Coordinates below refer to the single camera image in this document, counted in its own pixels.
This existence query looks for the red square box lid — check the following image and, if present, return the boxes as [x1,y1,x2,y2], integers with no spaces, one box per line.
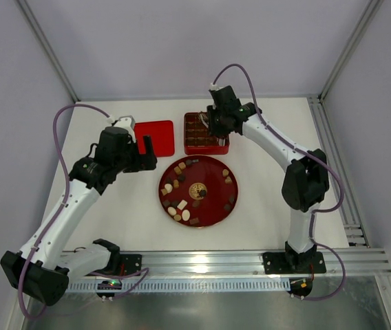
[134,120,175,157]

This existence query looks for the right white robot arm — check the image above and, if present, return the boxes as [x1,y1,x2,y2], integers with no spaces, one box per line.
[207,84,329,272]

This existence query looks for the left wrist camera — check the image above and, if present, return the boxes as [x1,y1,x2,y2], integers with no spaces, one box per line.
[114,115,136,131]

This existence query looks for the white heart chocolate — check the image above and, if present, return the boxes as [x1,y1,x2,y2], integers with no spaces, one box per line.
[165,184,173,193]

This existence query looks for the perforated cable duct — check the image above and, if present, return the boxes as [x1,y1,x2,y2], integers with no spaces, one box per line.
[67,276,290,294]

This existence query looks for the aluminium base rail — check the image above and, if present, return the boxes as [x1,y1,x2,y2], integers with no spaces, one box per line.
[61,247,391,276]

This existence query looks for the red square chocolate box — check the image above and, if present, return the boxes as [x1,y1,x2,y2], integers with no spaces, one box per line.
[184,112,229,155]

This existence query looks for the purple cable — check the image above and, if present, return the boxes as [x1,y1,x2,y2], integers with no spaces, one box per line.
[18,104,150,319]
[209,63,346,303]

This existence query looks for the white spiral round chocolate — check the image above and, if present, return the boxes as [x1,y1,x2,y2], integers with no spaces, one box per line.
[167,207,176,215]

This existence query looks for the round red lacquer plate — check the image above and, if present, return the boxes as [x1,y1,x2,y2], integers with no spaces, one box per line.
[158,155,239,228]

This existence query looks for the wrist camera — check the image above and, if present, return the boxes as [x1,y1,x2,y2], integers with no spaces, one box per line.
[114,115,136,131]
[209,83,224,95]

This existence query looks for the white rectangular chocolate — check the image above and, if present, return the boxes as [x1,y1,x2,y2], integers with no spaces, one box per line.
[177,199,187,210]

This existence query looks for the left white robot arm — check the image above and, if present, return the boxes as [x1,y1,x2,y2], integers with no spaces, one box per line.
[0,126,157,306]

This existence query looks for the steel tongs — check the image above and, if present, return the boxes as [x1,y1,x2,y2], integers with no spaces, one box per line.
[197,111,226,146]

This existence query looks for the white oval chocolate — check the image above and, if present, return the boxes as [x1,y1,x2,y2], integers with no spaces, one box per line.
[182,210,191,221]

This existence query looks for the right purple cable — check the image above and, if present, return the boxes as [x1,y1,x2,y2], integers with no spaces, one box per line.
[209,63,346,303]

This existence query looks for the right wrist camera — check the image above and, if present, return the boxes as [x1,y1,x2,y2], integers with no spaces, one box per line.
[209,83,224,95]

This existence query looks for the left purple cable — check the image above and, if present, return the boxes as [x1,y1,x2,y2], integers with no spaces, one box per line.
[18,104,150,319]

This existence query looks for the brown striped square chocolate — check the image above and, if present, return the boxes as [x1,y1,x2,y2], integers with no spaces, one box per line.
[189,218,200,226]

